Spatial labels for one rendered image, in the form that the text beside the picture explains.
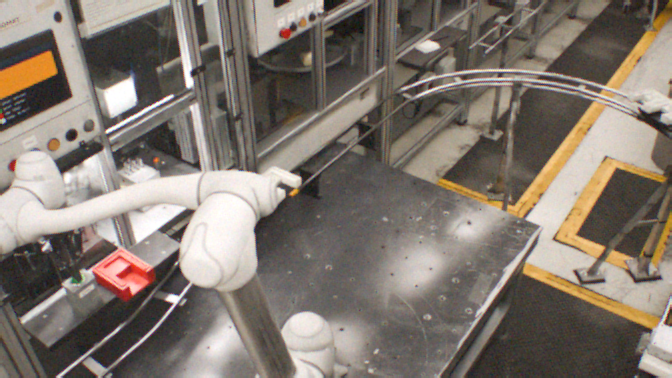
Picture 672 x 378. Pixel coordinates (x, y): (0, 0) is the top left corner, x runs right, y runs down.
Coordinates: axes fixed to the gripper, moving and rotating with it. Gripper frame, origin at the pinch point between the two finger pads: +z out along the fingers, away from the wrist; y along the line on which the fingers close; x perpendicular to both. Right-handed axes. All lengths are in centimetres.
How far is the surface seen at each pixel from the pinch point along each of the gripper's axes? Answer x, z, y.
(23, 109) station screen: -7, -50, -5
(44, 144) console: -9.6, -36.5, -8.6
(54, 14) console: -10, -69, -23
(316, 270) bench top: 34, 39, -71
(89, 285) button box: 2.9, 5.7, -1.3
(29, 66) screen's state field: -7, -60, -11
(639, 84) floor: 77, 107, -435
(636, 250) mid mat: 128, 105, -235
